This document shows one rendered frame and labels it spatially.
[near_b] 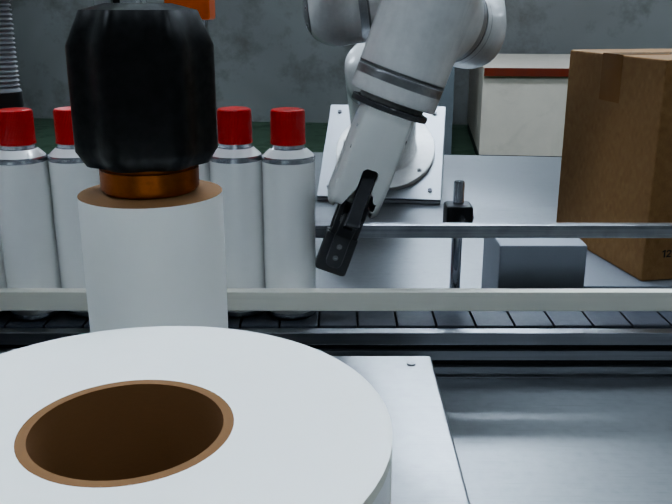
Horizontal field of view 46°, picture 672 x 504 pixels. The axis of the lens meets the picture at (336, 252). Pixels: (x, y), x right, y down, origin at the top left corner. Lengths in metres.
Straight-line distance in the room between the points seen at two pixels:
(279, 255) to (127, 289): 0.31
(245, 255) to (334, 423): 0.49
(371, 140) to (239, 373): 0.41
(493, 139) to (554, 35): 2.52
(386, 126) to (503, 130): 5.62
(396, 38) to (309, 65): 7.93
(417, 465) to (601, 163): 0.67
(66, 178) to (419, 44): 0.35
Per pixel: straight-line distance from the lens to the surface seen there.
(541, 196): 1.59
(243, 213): 0.77
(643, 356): 0.83
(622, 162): 1.09
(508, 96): 6.31
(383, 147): 0.73
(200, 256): 0.49
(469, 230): 0.84
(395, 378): 0.68
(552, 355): 0.81
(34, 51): 9.56
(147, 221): 0.47
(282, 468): 0.28
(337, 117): 1.62
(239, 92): 8.82
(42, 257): 0.83
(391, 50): 0.73
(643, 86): 1.05
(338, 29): 1.24
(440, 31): 0.73
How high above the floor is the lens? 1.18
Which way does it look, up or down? 17 degrees down
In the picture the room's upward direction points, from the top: straight up
